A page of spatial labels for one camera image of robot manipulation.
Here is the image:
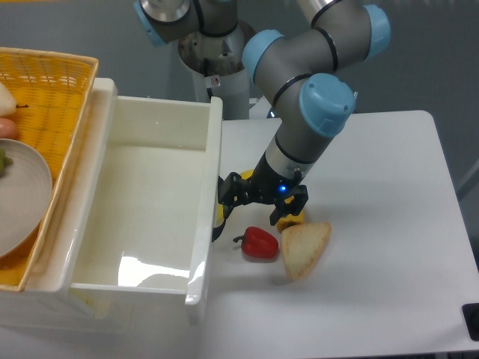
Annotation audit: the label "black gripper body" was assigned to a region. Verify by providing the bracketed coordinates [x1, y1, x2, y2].
[248, 153, 303, 204]

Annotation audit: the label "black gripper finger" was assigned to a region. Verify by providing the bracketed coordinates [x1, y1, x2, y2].
[218, 172, 251, 219]
[269, 185, 308, 226]

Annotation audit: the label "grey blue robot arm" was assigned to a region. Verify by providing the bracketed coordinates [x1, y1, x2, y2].
[134, 1, 391, 224]

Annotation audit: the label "white drawer cabinet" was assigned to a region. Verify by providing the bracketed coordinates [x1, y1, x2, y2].
[1, 78, 117, 330]

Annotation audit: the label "yellow bell pepper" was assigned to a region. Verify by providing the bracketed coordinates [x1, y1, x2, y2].
[275, 210, 305, 233]

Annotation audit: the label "yellow banana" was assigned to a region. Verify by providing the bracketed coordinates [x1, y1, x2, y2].
[216, 169, 253, 226]

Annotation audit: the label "triangular bread slice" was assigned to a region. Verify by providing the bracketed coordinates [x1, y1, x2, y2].
[281, 222, 332, 280]

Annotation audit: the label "red bell pepper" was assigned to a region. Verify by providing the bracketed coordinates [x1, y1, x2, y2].
[233, 227, 279, 260]

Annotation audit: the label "black corner object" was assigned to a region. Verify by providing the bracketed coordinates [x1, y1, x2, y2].
[462, 303, 479, 342]

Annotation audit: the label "grey ribbed plate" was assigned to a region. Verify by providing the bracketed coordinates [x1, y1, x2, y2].
[1, 139, 52, 256]

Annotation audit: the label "yellow woven basket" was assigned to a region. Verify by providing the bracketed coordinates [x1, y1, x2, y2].
[1, 47, 99, 292]

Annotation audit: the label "green grapes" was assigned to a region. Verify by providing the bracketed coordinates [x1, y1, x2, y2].
[0, 147, 13, 174]

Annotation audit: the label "pink peach fruit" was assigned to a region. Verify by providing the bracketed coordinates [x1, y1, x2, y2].
[0, 118, 19, 140]

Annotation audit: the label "white pear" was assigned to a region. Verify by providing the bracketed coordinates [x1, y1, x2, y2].
[0, 83, 28, 117]

